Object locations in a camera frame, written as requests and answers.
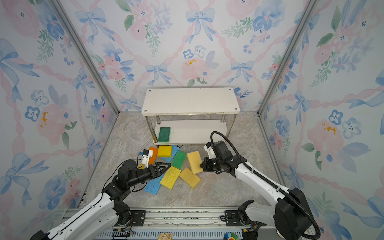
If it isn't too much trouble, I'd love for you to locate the blue sponge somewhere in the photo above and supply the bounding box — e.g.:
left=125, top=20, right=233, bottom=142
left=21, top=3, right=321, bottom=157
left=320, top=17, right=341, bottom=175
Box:
left=144, top=176, right=164, bottom=195
left=161, top=145, right=180, bottom=163

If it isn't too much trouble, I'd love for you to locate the dark green scouring sponge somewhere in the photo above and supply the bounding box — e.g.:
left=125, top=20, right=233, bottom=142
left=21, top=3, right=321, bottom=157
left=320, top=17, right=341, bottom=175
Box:
left=158, top=127, right=171, bottom=142

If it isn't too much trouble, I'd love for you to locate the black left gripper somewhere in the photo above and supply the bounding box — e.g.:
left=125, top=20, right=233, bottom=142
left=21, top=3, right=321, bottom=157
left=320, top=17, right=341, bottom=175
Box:
left=127, top=162, right=171, bottom=189

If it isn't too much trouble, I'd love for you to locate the blue sponge front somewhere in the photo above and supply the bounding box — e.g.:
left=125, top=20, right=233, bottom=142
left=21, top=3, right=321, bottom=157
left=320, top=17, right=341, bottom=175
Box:
left=144, top=176, right=164, bottom=195

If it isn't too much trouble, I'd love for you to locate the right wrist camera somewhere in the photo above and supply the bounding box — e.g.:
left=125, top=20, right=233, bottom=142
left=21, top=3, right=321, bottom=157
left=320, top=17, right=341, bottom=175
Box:
left=204, top=142, right=216, bottom=160

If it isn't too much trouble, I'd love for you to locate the light green sponge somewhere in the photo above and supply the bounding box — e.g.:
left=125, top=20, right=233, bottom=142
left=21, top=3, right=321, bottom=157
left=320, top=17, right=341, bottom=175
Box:
left=172, top=151, right=187, bottom=170

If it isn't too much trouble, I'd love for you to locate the black corrugated cable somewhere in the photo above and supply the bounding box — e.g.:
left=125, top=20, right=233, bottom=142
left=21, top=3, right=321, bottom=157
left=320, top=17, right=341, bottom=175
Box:
left=209, top=131, right=321, bottom=240

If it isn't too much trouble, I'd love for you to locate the blue sponge back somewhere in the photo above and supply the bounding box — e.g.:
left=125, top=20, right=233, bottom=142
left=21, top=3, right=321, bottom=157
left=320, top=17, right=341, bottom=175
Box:
left=161, top=145, right=180, bottom=163

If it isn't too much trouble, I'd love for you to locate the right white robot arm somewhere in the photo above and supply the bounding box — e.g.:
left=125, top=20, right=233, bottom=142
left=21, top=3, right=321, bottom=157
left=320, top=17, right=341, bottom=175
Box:
left=200, top=141, right=321, bottom=240

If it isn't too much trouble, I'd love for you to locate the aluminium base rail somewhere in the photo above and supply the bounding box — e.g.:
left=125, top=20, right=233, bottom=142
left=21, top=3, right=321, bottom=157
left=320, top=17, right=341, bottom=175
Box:
left=59, top=206, right=280, bottom=240

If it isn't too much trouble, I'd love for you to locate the white two-tier metal shelf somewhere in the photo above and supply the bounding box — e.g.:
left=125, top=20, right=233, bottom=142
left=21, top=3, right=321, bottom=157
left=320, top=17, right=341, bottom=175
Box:
left=142, top=88, right=240, bottom=146

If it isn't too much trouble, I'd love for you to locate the small yellow sponge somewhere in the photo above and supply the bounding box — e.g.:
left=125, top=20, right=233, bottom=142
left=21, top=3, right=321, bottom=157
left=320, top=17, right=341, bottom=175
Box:
left=157, top=146, right=173, bottom=158

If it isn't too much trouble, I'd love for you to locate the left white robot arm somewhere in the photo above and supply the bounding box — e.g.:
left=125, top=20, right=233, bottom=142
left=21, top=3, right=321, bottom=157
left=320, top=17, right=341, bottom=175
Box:
left=31, top=159, right=171, bottom=240

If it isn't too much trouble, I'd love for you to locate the orange sponge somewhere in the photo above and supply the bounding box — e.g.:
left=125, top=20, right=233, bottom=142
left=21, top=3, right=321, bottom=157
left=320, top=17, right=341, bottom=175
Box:
left=149, top=147, right=158, bottom=165

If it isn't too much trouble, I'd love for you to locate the bright yellow porous sponge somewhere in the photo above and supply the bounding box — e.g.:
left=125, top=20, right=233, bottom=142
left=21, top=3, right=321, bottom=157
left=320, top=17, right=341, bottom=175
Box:
left=160, top=166, right=181, bottom=190

